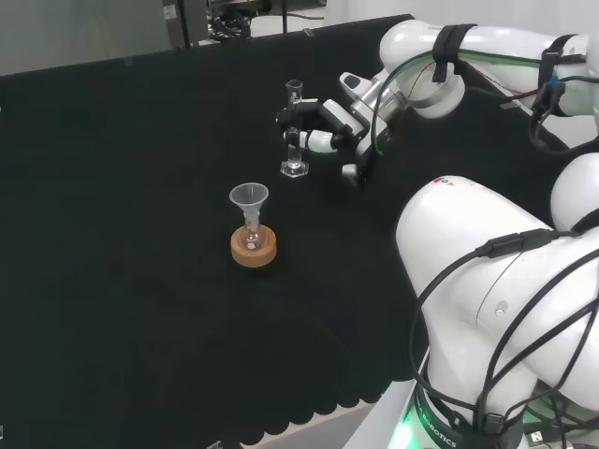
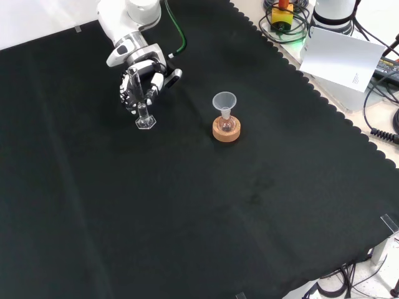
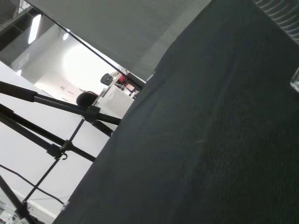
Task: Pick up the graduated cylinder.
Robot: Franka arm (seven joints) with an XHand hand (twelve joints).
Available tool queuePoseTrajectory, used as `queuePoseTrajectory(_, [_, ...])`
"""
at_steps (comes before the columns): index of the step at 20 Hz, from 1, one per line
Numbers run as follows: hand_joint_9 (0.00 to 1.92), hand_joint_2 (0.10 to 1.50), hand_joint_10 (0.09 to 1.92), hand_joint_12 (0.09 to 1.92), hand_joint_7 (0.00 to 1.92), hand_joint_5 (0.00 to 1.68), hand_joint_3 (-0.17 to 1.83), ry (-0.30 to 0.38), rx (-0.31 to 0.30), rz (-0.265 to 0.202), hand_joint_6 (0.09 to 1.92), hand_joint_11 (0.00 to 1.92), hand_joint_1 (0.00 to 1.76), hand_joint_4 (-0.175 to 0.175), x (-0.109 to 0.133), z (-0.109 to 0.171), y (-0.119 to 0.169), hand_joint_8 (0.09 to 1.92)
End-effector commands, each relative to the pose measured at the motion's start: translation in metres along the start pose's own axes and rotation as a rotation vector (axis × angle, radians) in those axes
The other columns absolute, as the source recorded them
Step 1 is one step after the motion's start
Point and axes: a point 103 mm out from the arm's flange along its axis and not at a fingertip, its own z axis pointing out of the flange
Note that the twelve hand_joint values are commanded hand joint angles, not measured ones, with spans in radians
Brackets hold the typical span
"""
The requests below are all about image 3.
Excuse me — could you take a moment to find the grey partition panel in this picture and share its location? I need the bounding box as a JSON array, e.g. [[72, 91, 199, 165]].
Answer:
[[24, 0, 212, 88]]

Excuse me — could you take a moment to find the black tripod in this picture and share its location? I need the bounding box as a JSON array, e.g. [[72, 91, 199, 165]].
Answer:
[[0, 80, 123, 224]]

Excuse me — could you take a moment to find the black bench cloth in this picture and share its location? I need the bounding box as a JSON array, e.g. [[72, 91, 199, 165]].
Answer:
[[52, 0, 299, 224]]

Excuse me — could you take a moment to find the thin black floor cable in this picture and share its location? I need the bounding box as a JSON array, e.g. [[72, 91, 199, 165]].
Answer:
[[0, 164, 65, 205]]

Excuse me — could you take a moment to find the black round object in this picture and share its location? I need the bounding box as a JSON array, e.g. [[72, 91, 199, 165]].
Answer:
[[76, 91, 99, 109]]

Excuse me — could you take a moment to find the white box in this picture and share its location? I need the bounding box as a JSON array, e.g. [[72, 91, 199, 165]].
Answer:
[[99, 83, 136, 119]]

